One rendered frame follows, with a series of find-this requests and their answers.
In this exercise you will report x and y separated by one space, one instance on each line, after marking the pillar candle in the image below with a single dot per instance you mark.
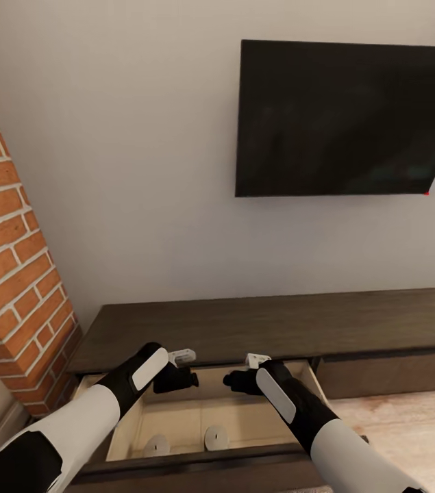
216 438
158 445

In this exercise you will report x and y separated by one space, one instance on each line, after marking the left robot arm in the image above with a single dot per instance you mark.
47 455

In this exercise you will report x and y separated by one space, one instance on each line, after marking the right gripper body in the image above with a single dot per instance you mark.
240 381

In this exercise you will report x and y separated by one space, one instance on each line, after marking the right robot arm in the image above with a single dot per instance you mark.
345 459

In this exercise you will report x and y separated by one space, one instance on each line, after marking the cabinet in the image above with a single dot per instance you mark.
337 345

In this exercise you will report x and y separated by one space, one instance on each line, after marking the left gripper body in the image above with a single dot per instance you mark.
181 378

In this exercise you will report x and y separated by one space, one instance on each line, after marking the wall mounted tv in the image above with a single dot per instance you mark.
335 118

